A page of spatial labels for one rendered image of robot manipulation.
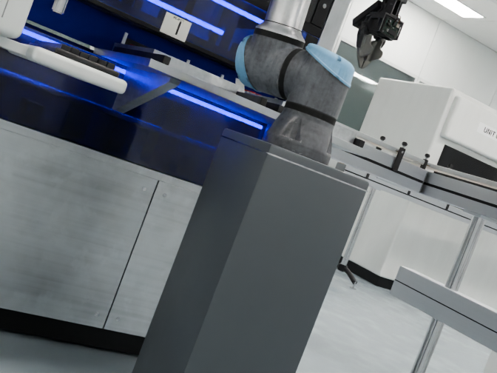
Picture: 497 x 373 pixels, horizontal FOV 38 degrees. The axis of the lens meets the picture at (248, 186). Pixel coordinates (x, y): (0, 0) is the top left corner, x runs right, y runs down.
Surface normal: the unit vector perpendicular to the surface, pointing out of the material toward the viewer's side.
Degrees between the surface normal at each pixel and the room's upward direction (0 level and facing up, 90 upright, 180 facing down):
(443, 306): 90
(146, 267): 90
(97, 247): 90
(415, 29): 90
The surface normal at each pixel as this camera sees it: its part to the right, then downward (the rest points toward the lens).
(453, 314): -0.81, -0.29
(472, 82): 0.46, 0.22
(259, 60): -0.54, -0.03
